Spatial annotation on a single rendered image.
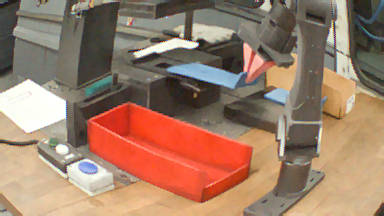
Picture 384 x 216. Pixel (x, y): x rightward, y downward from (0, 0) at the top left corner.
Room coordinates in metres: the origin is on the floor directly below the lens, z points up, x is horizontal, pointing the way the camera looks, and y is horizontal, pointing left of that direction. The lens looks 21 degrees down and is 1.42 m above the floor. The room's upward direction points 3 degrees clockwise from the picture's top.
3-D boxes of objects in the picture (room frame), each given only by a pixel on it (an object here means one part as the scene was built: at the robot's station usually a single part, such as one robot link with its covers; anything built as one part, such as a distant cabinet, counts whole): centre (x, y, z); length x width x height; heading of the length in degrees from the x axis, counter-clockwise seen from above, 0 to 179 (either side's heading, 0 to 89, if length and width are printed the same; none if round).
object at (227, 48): (1.49, -0.03, 0.95); 0.15 x 0.03 x 0.10; 143
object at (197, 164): (1.07, 0.04, 0.93); 0.25 x 0.12 x 0.06; 53
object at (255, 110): (1.32, -0.17, 0.91); 0.17 x 0.16 x 0.02; 143
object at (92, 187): (0.96, 0.16, 0.90); 0.07 x 0.07 x 0.06; 53
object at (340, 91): (1.44, -0.28, 0.93); 0.25 x 0.13 x 0.08; 53
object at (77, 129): (1.13, 0.20, 0.95); 0.06 x 0.03 x 0.09; 143
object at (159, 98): (1.33, 0.05, 0.94); 0.20 x 0.10 x 0.07; 143
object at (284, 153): (0.97, -0.17, 1.00); 0.09 x 0.06 x 0.06; 92
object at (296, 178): (0.96, -0.17, 0.94); 0.20 x 0.07 x 0.08; 143
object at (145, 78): (1.33, 0.05, 0.98); 0.20 x 0.10 x 0.01; 143
